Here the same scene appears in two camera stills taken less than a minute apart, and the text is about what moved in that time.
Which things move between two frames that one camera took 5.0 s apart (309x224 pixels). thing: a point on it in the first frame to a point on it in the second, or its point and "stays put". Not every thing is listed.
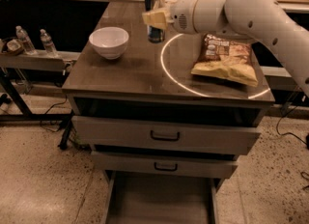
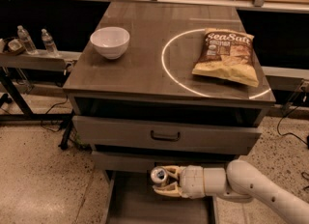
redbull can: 154,0 to 158,175
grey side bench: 38,59 stays put
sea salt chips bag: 226,58 stays put
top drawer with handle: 182,134 stays put
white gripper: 180,15 to 191,181
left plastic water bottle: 27,45 stays put
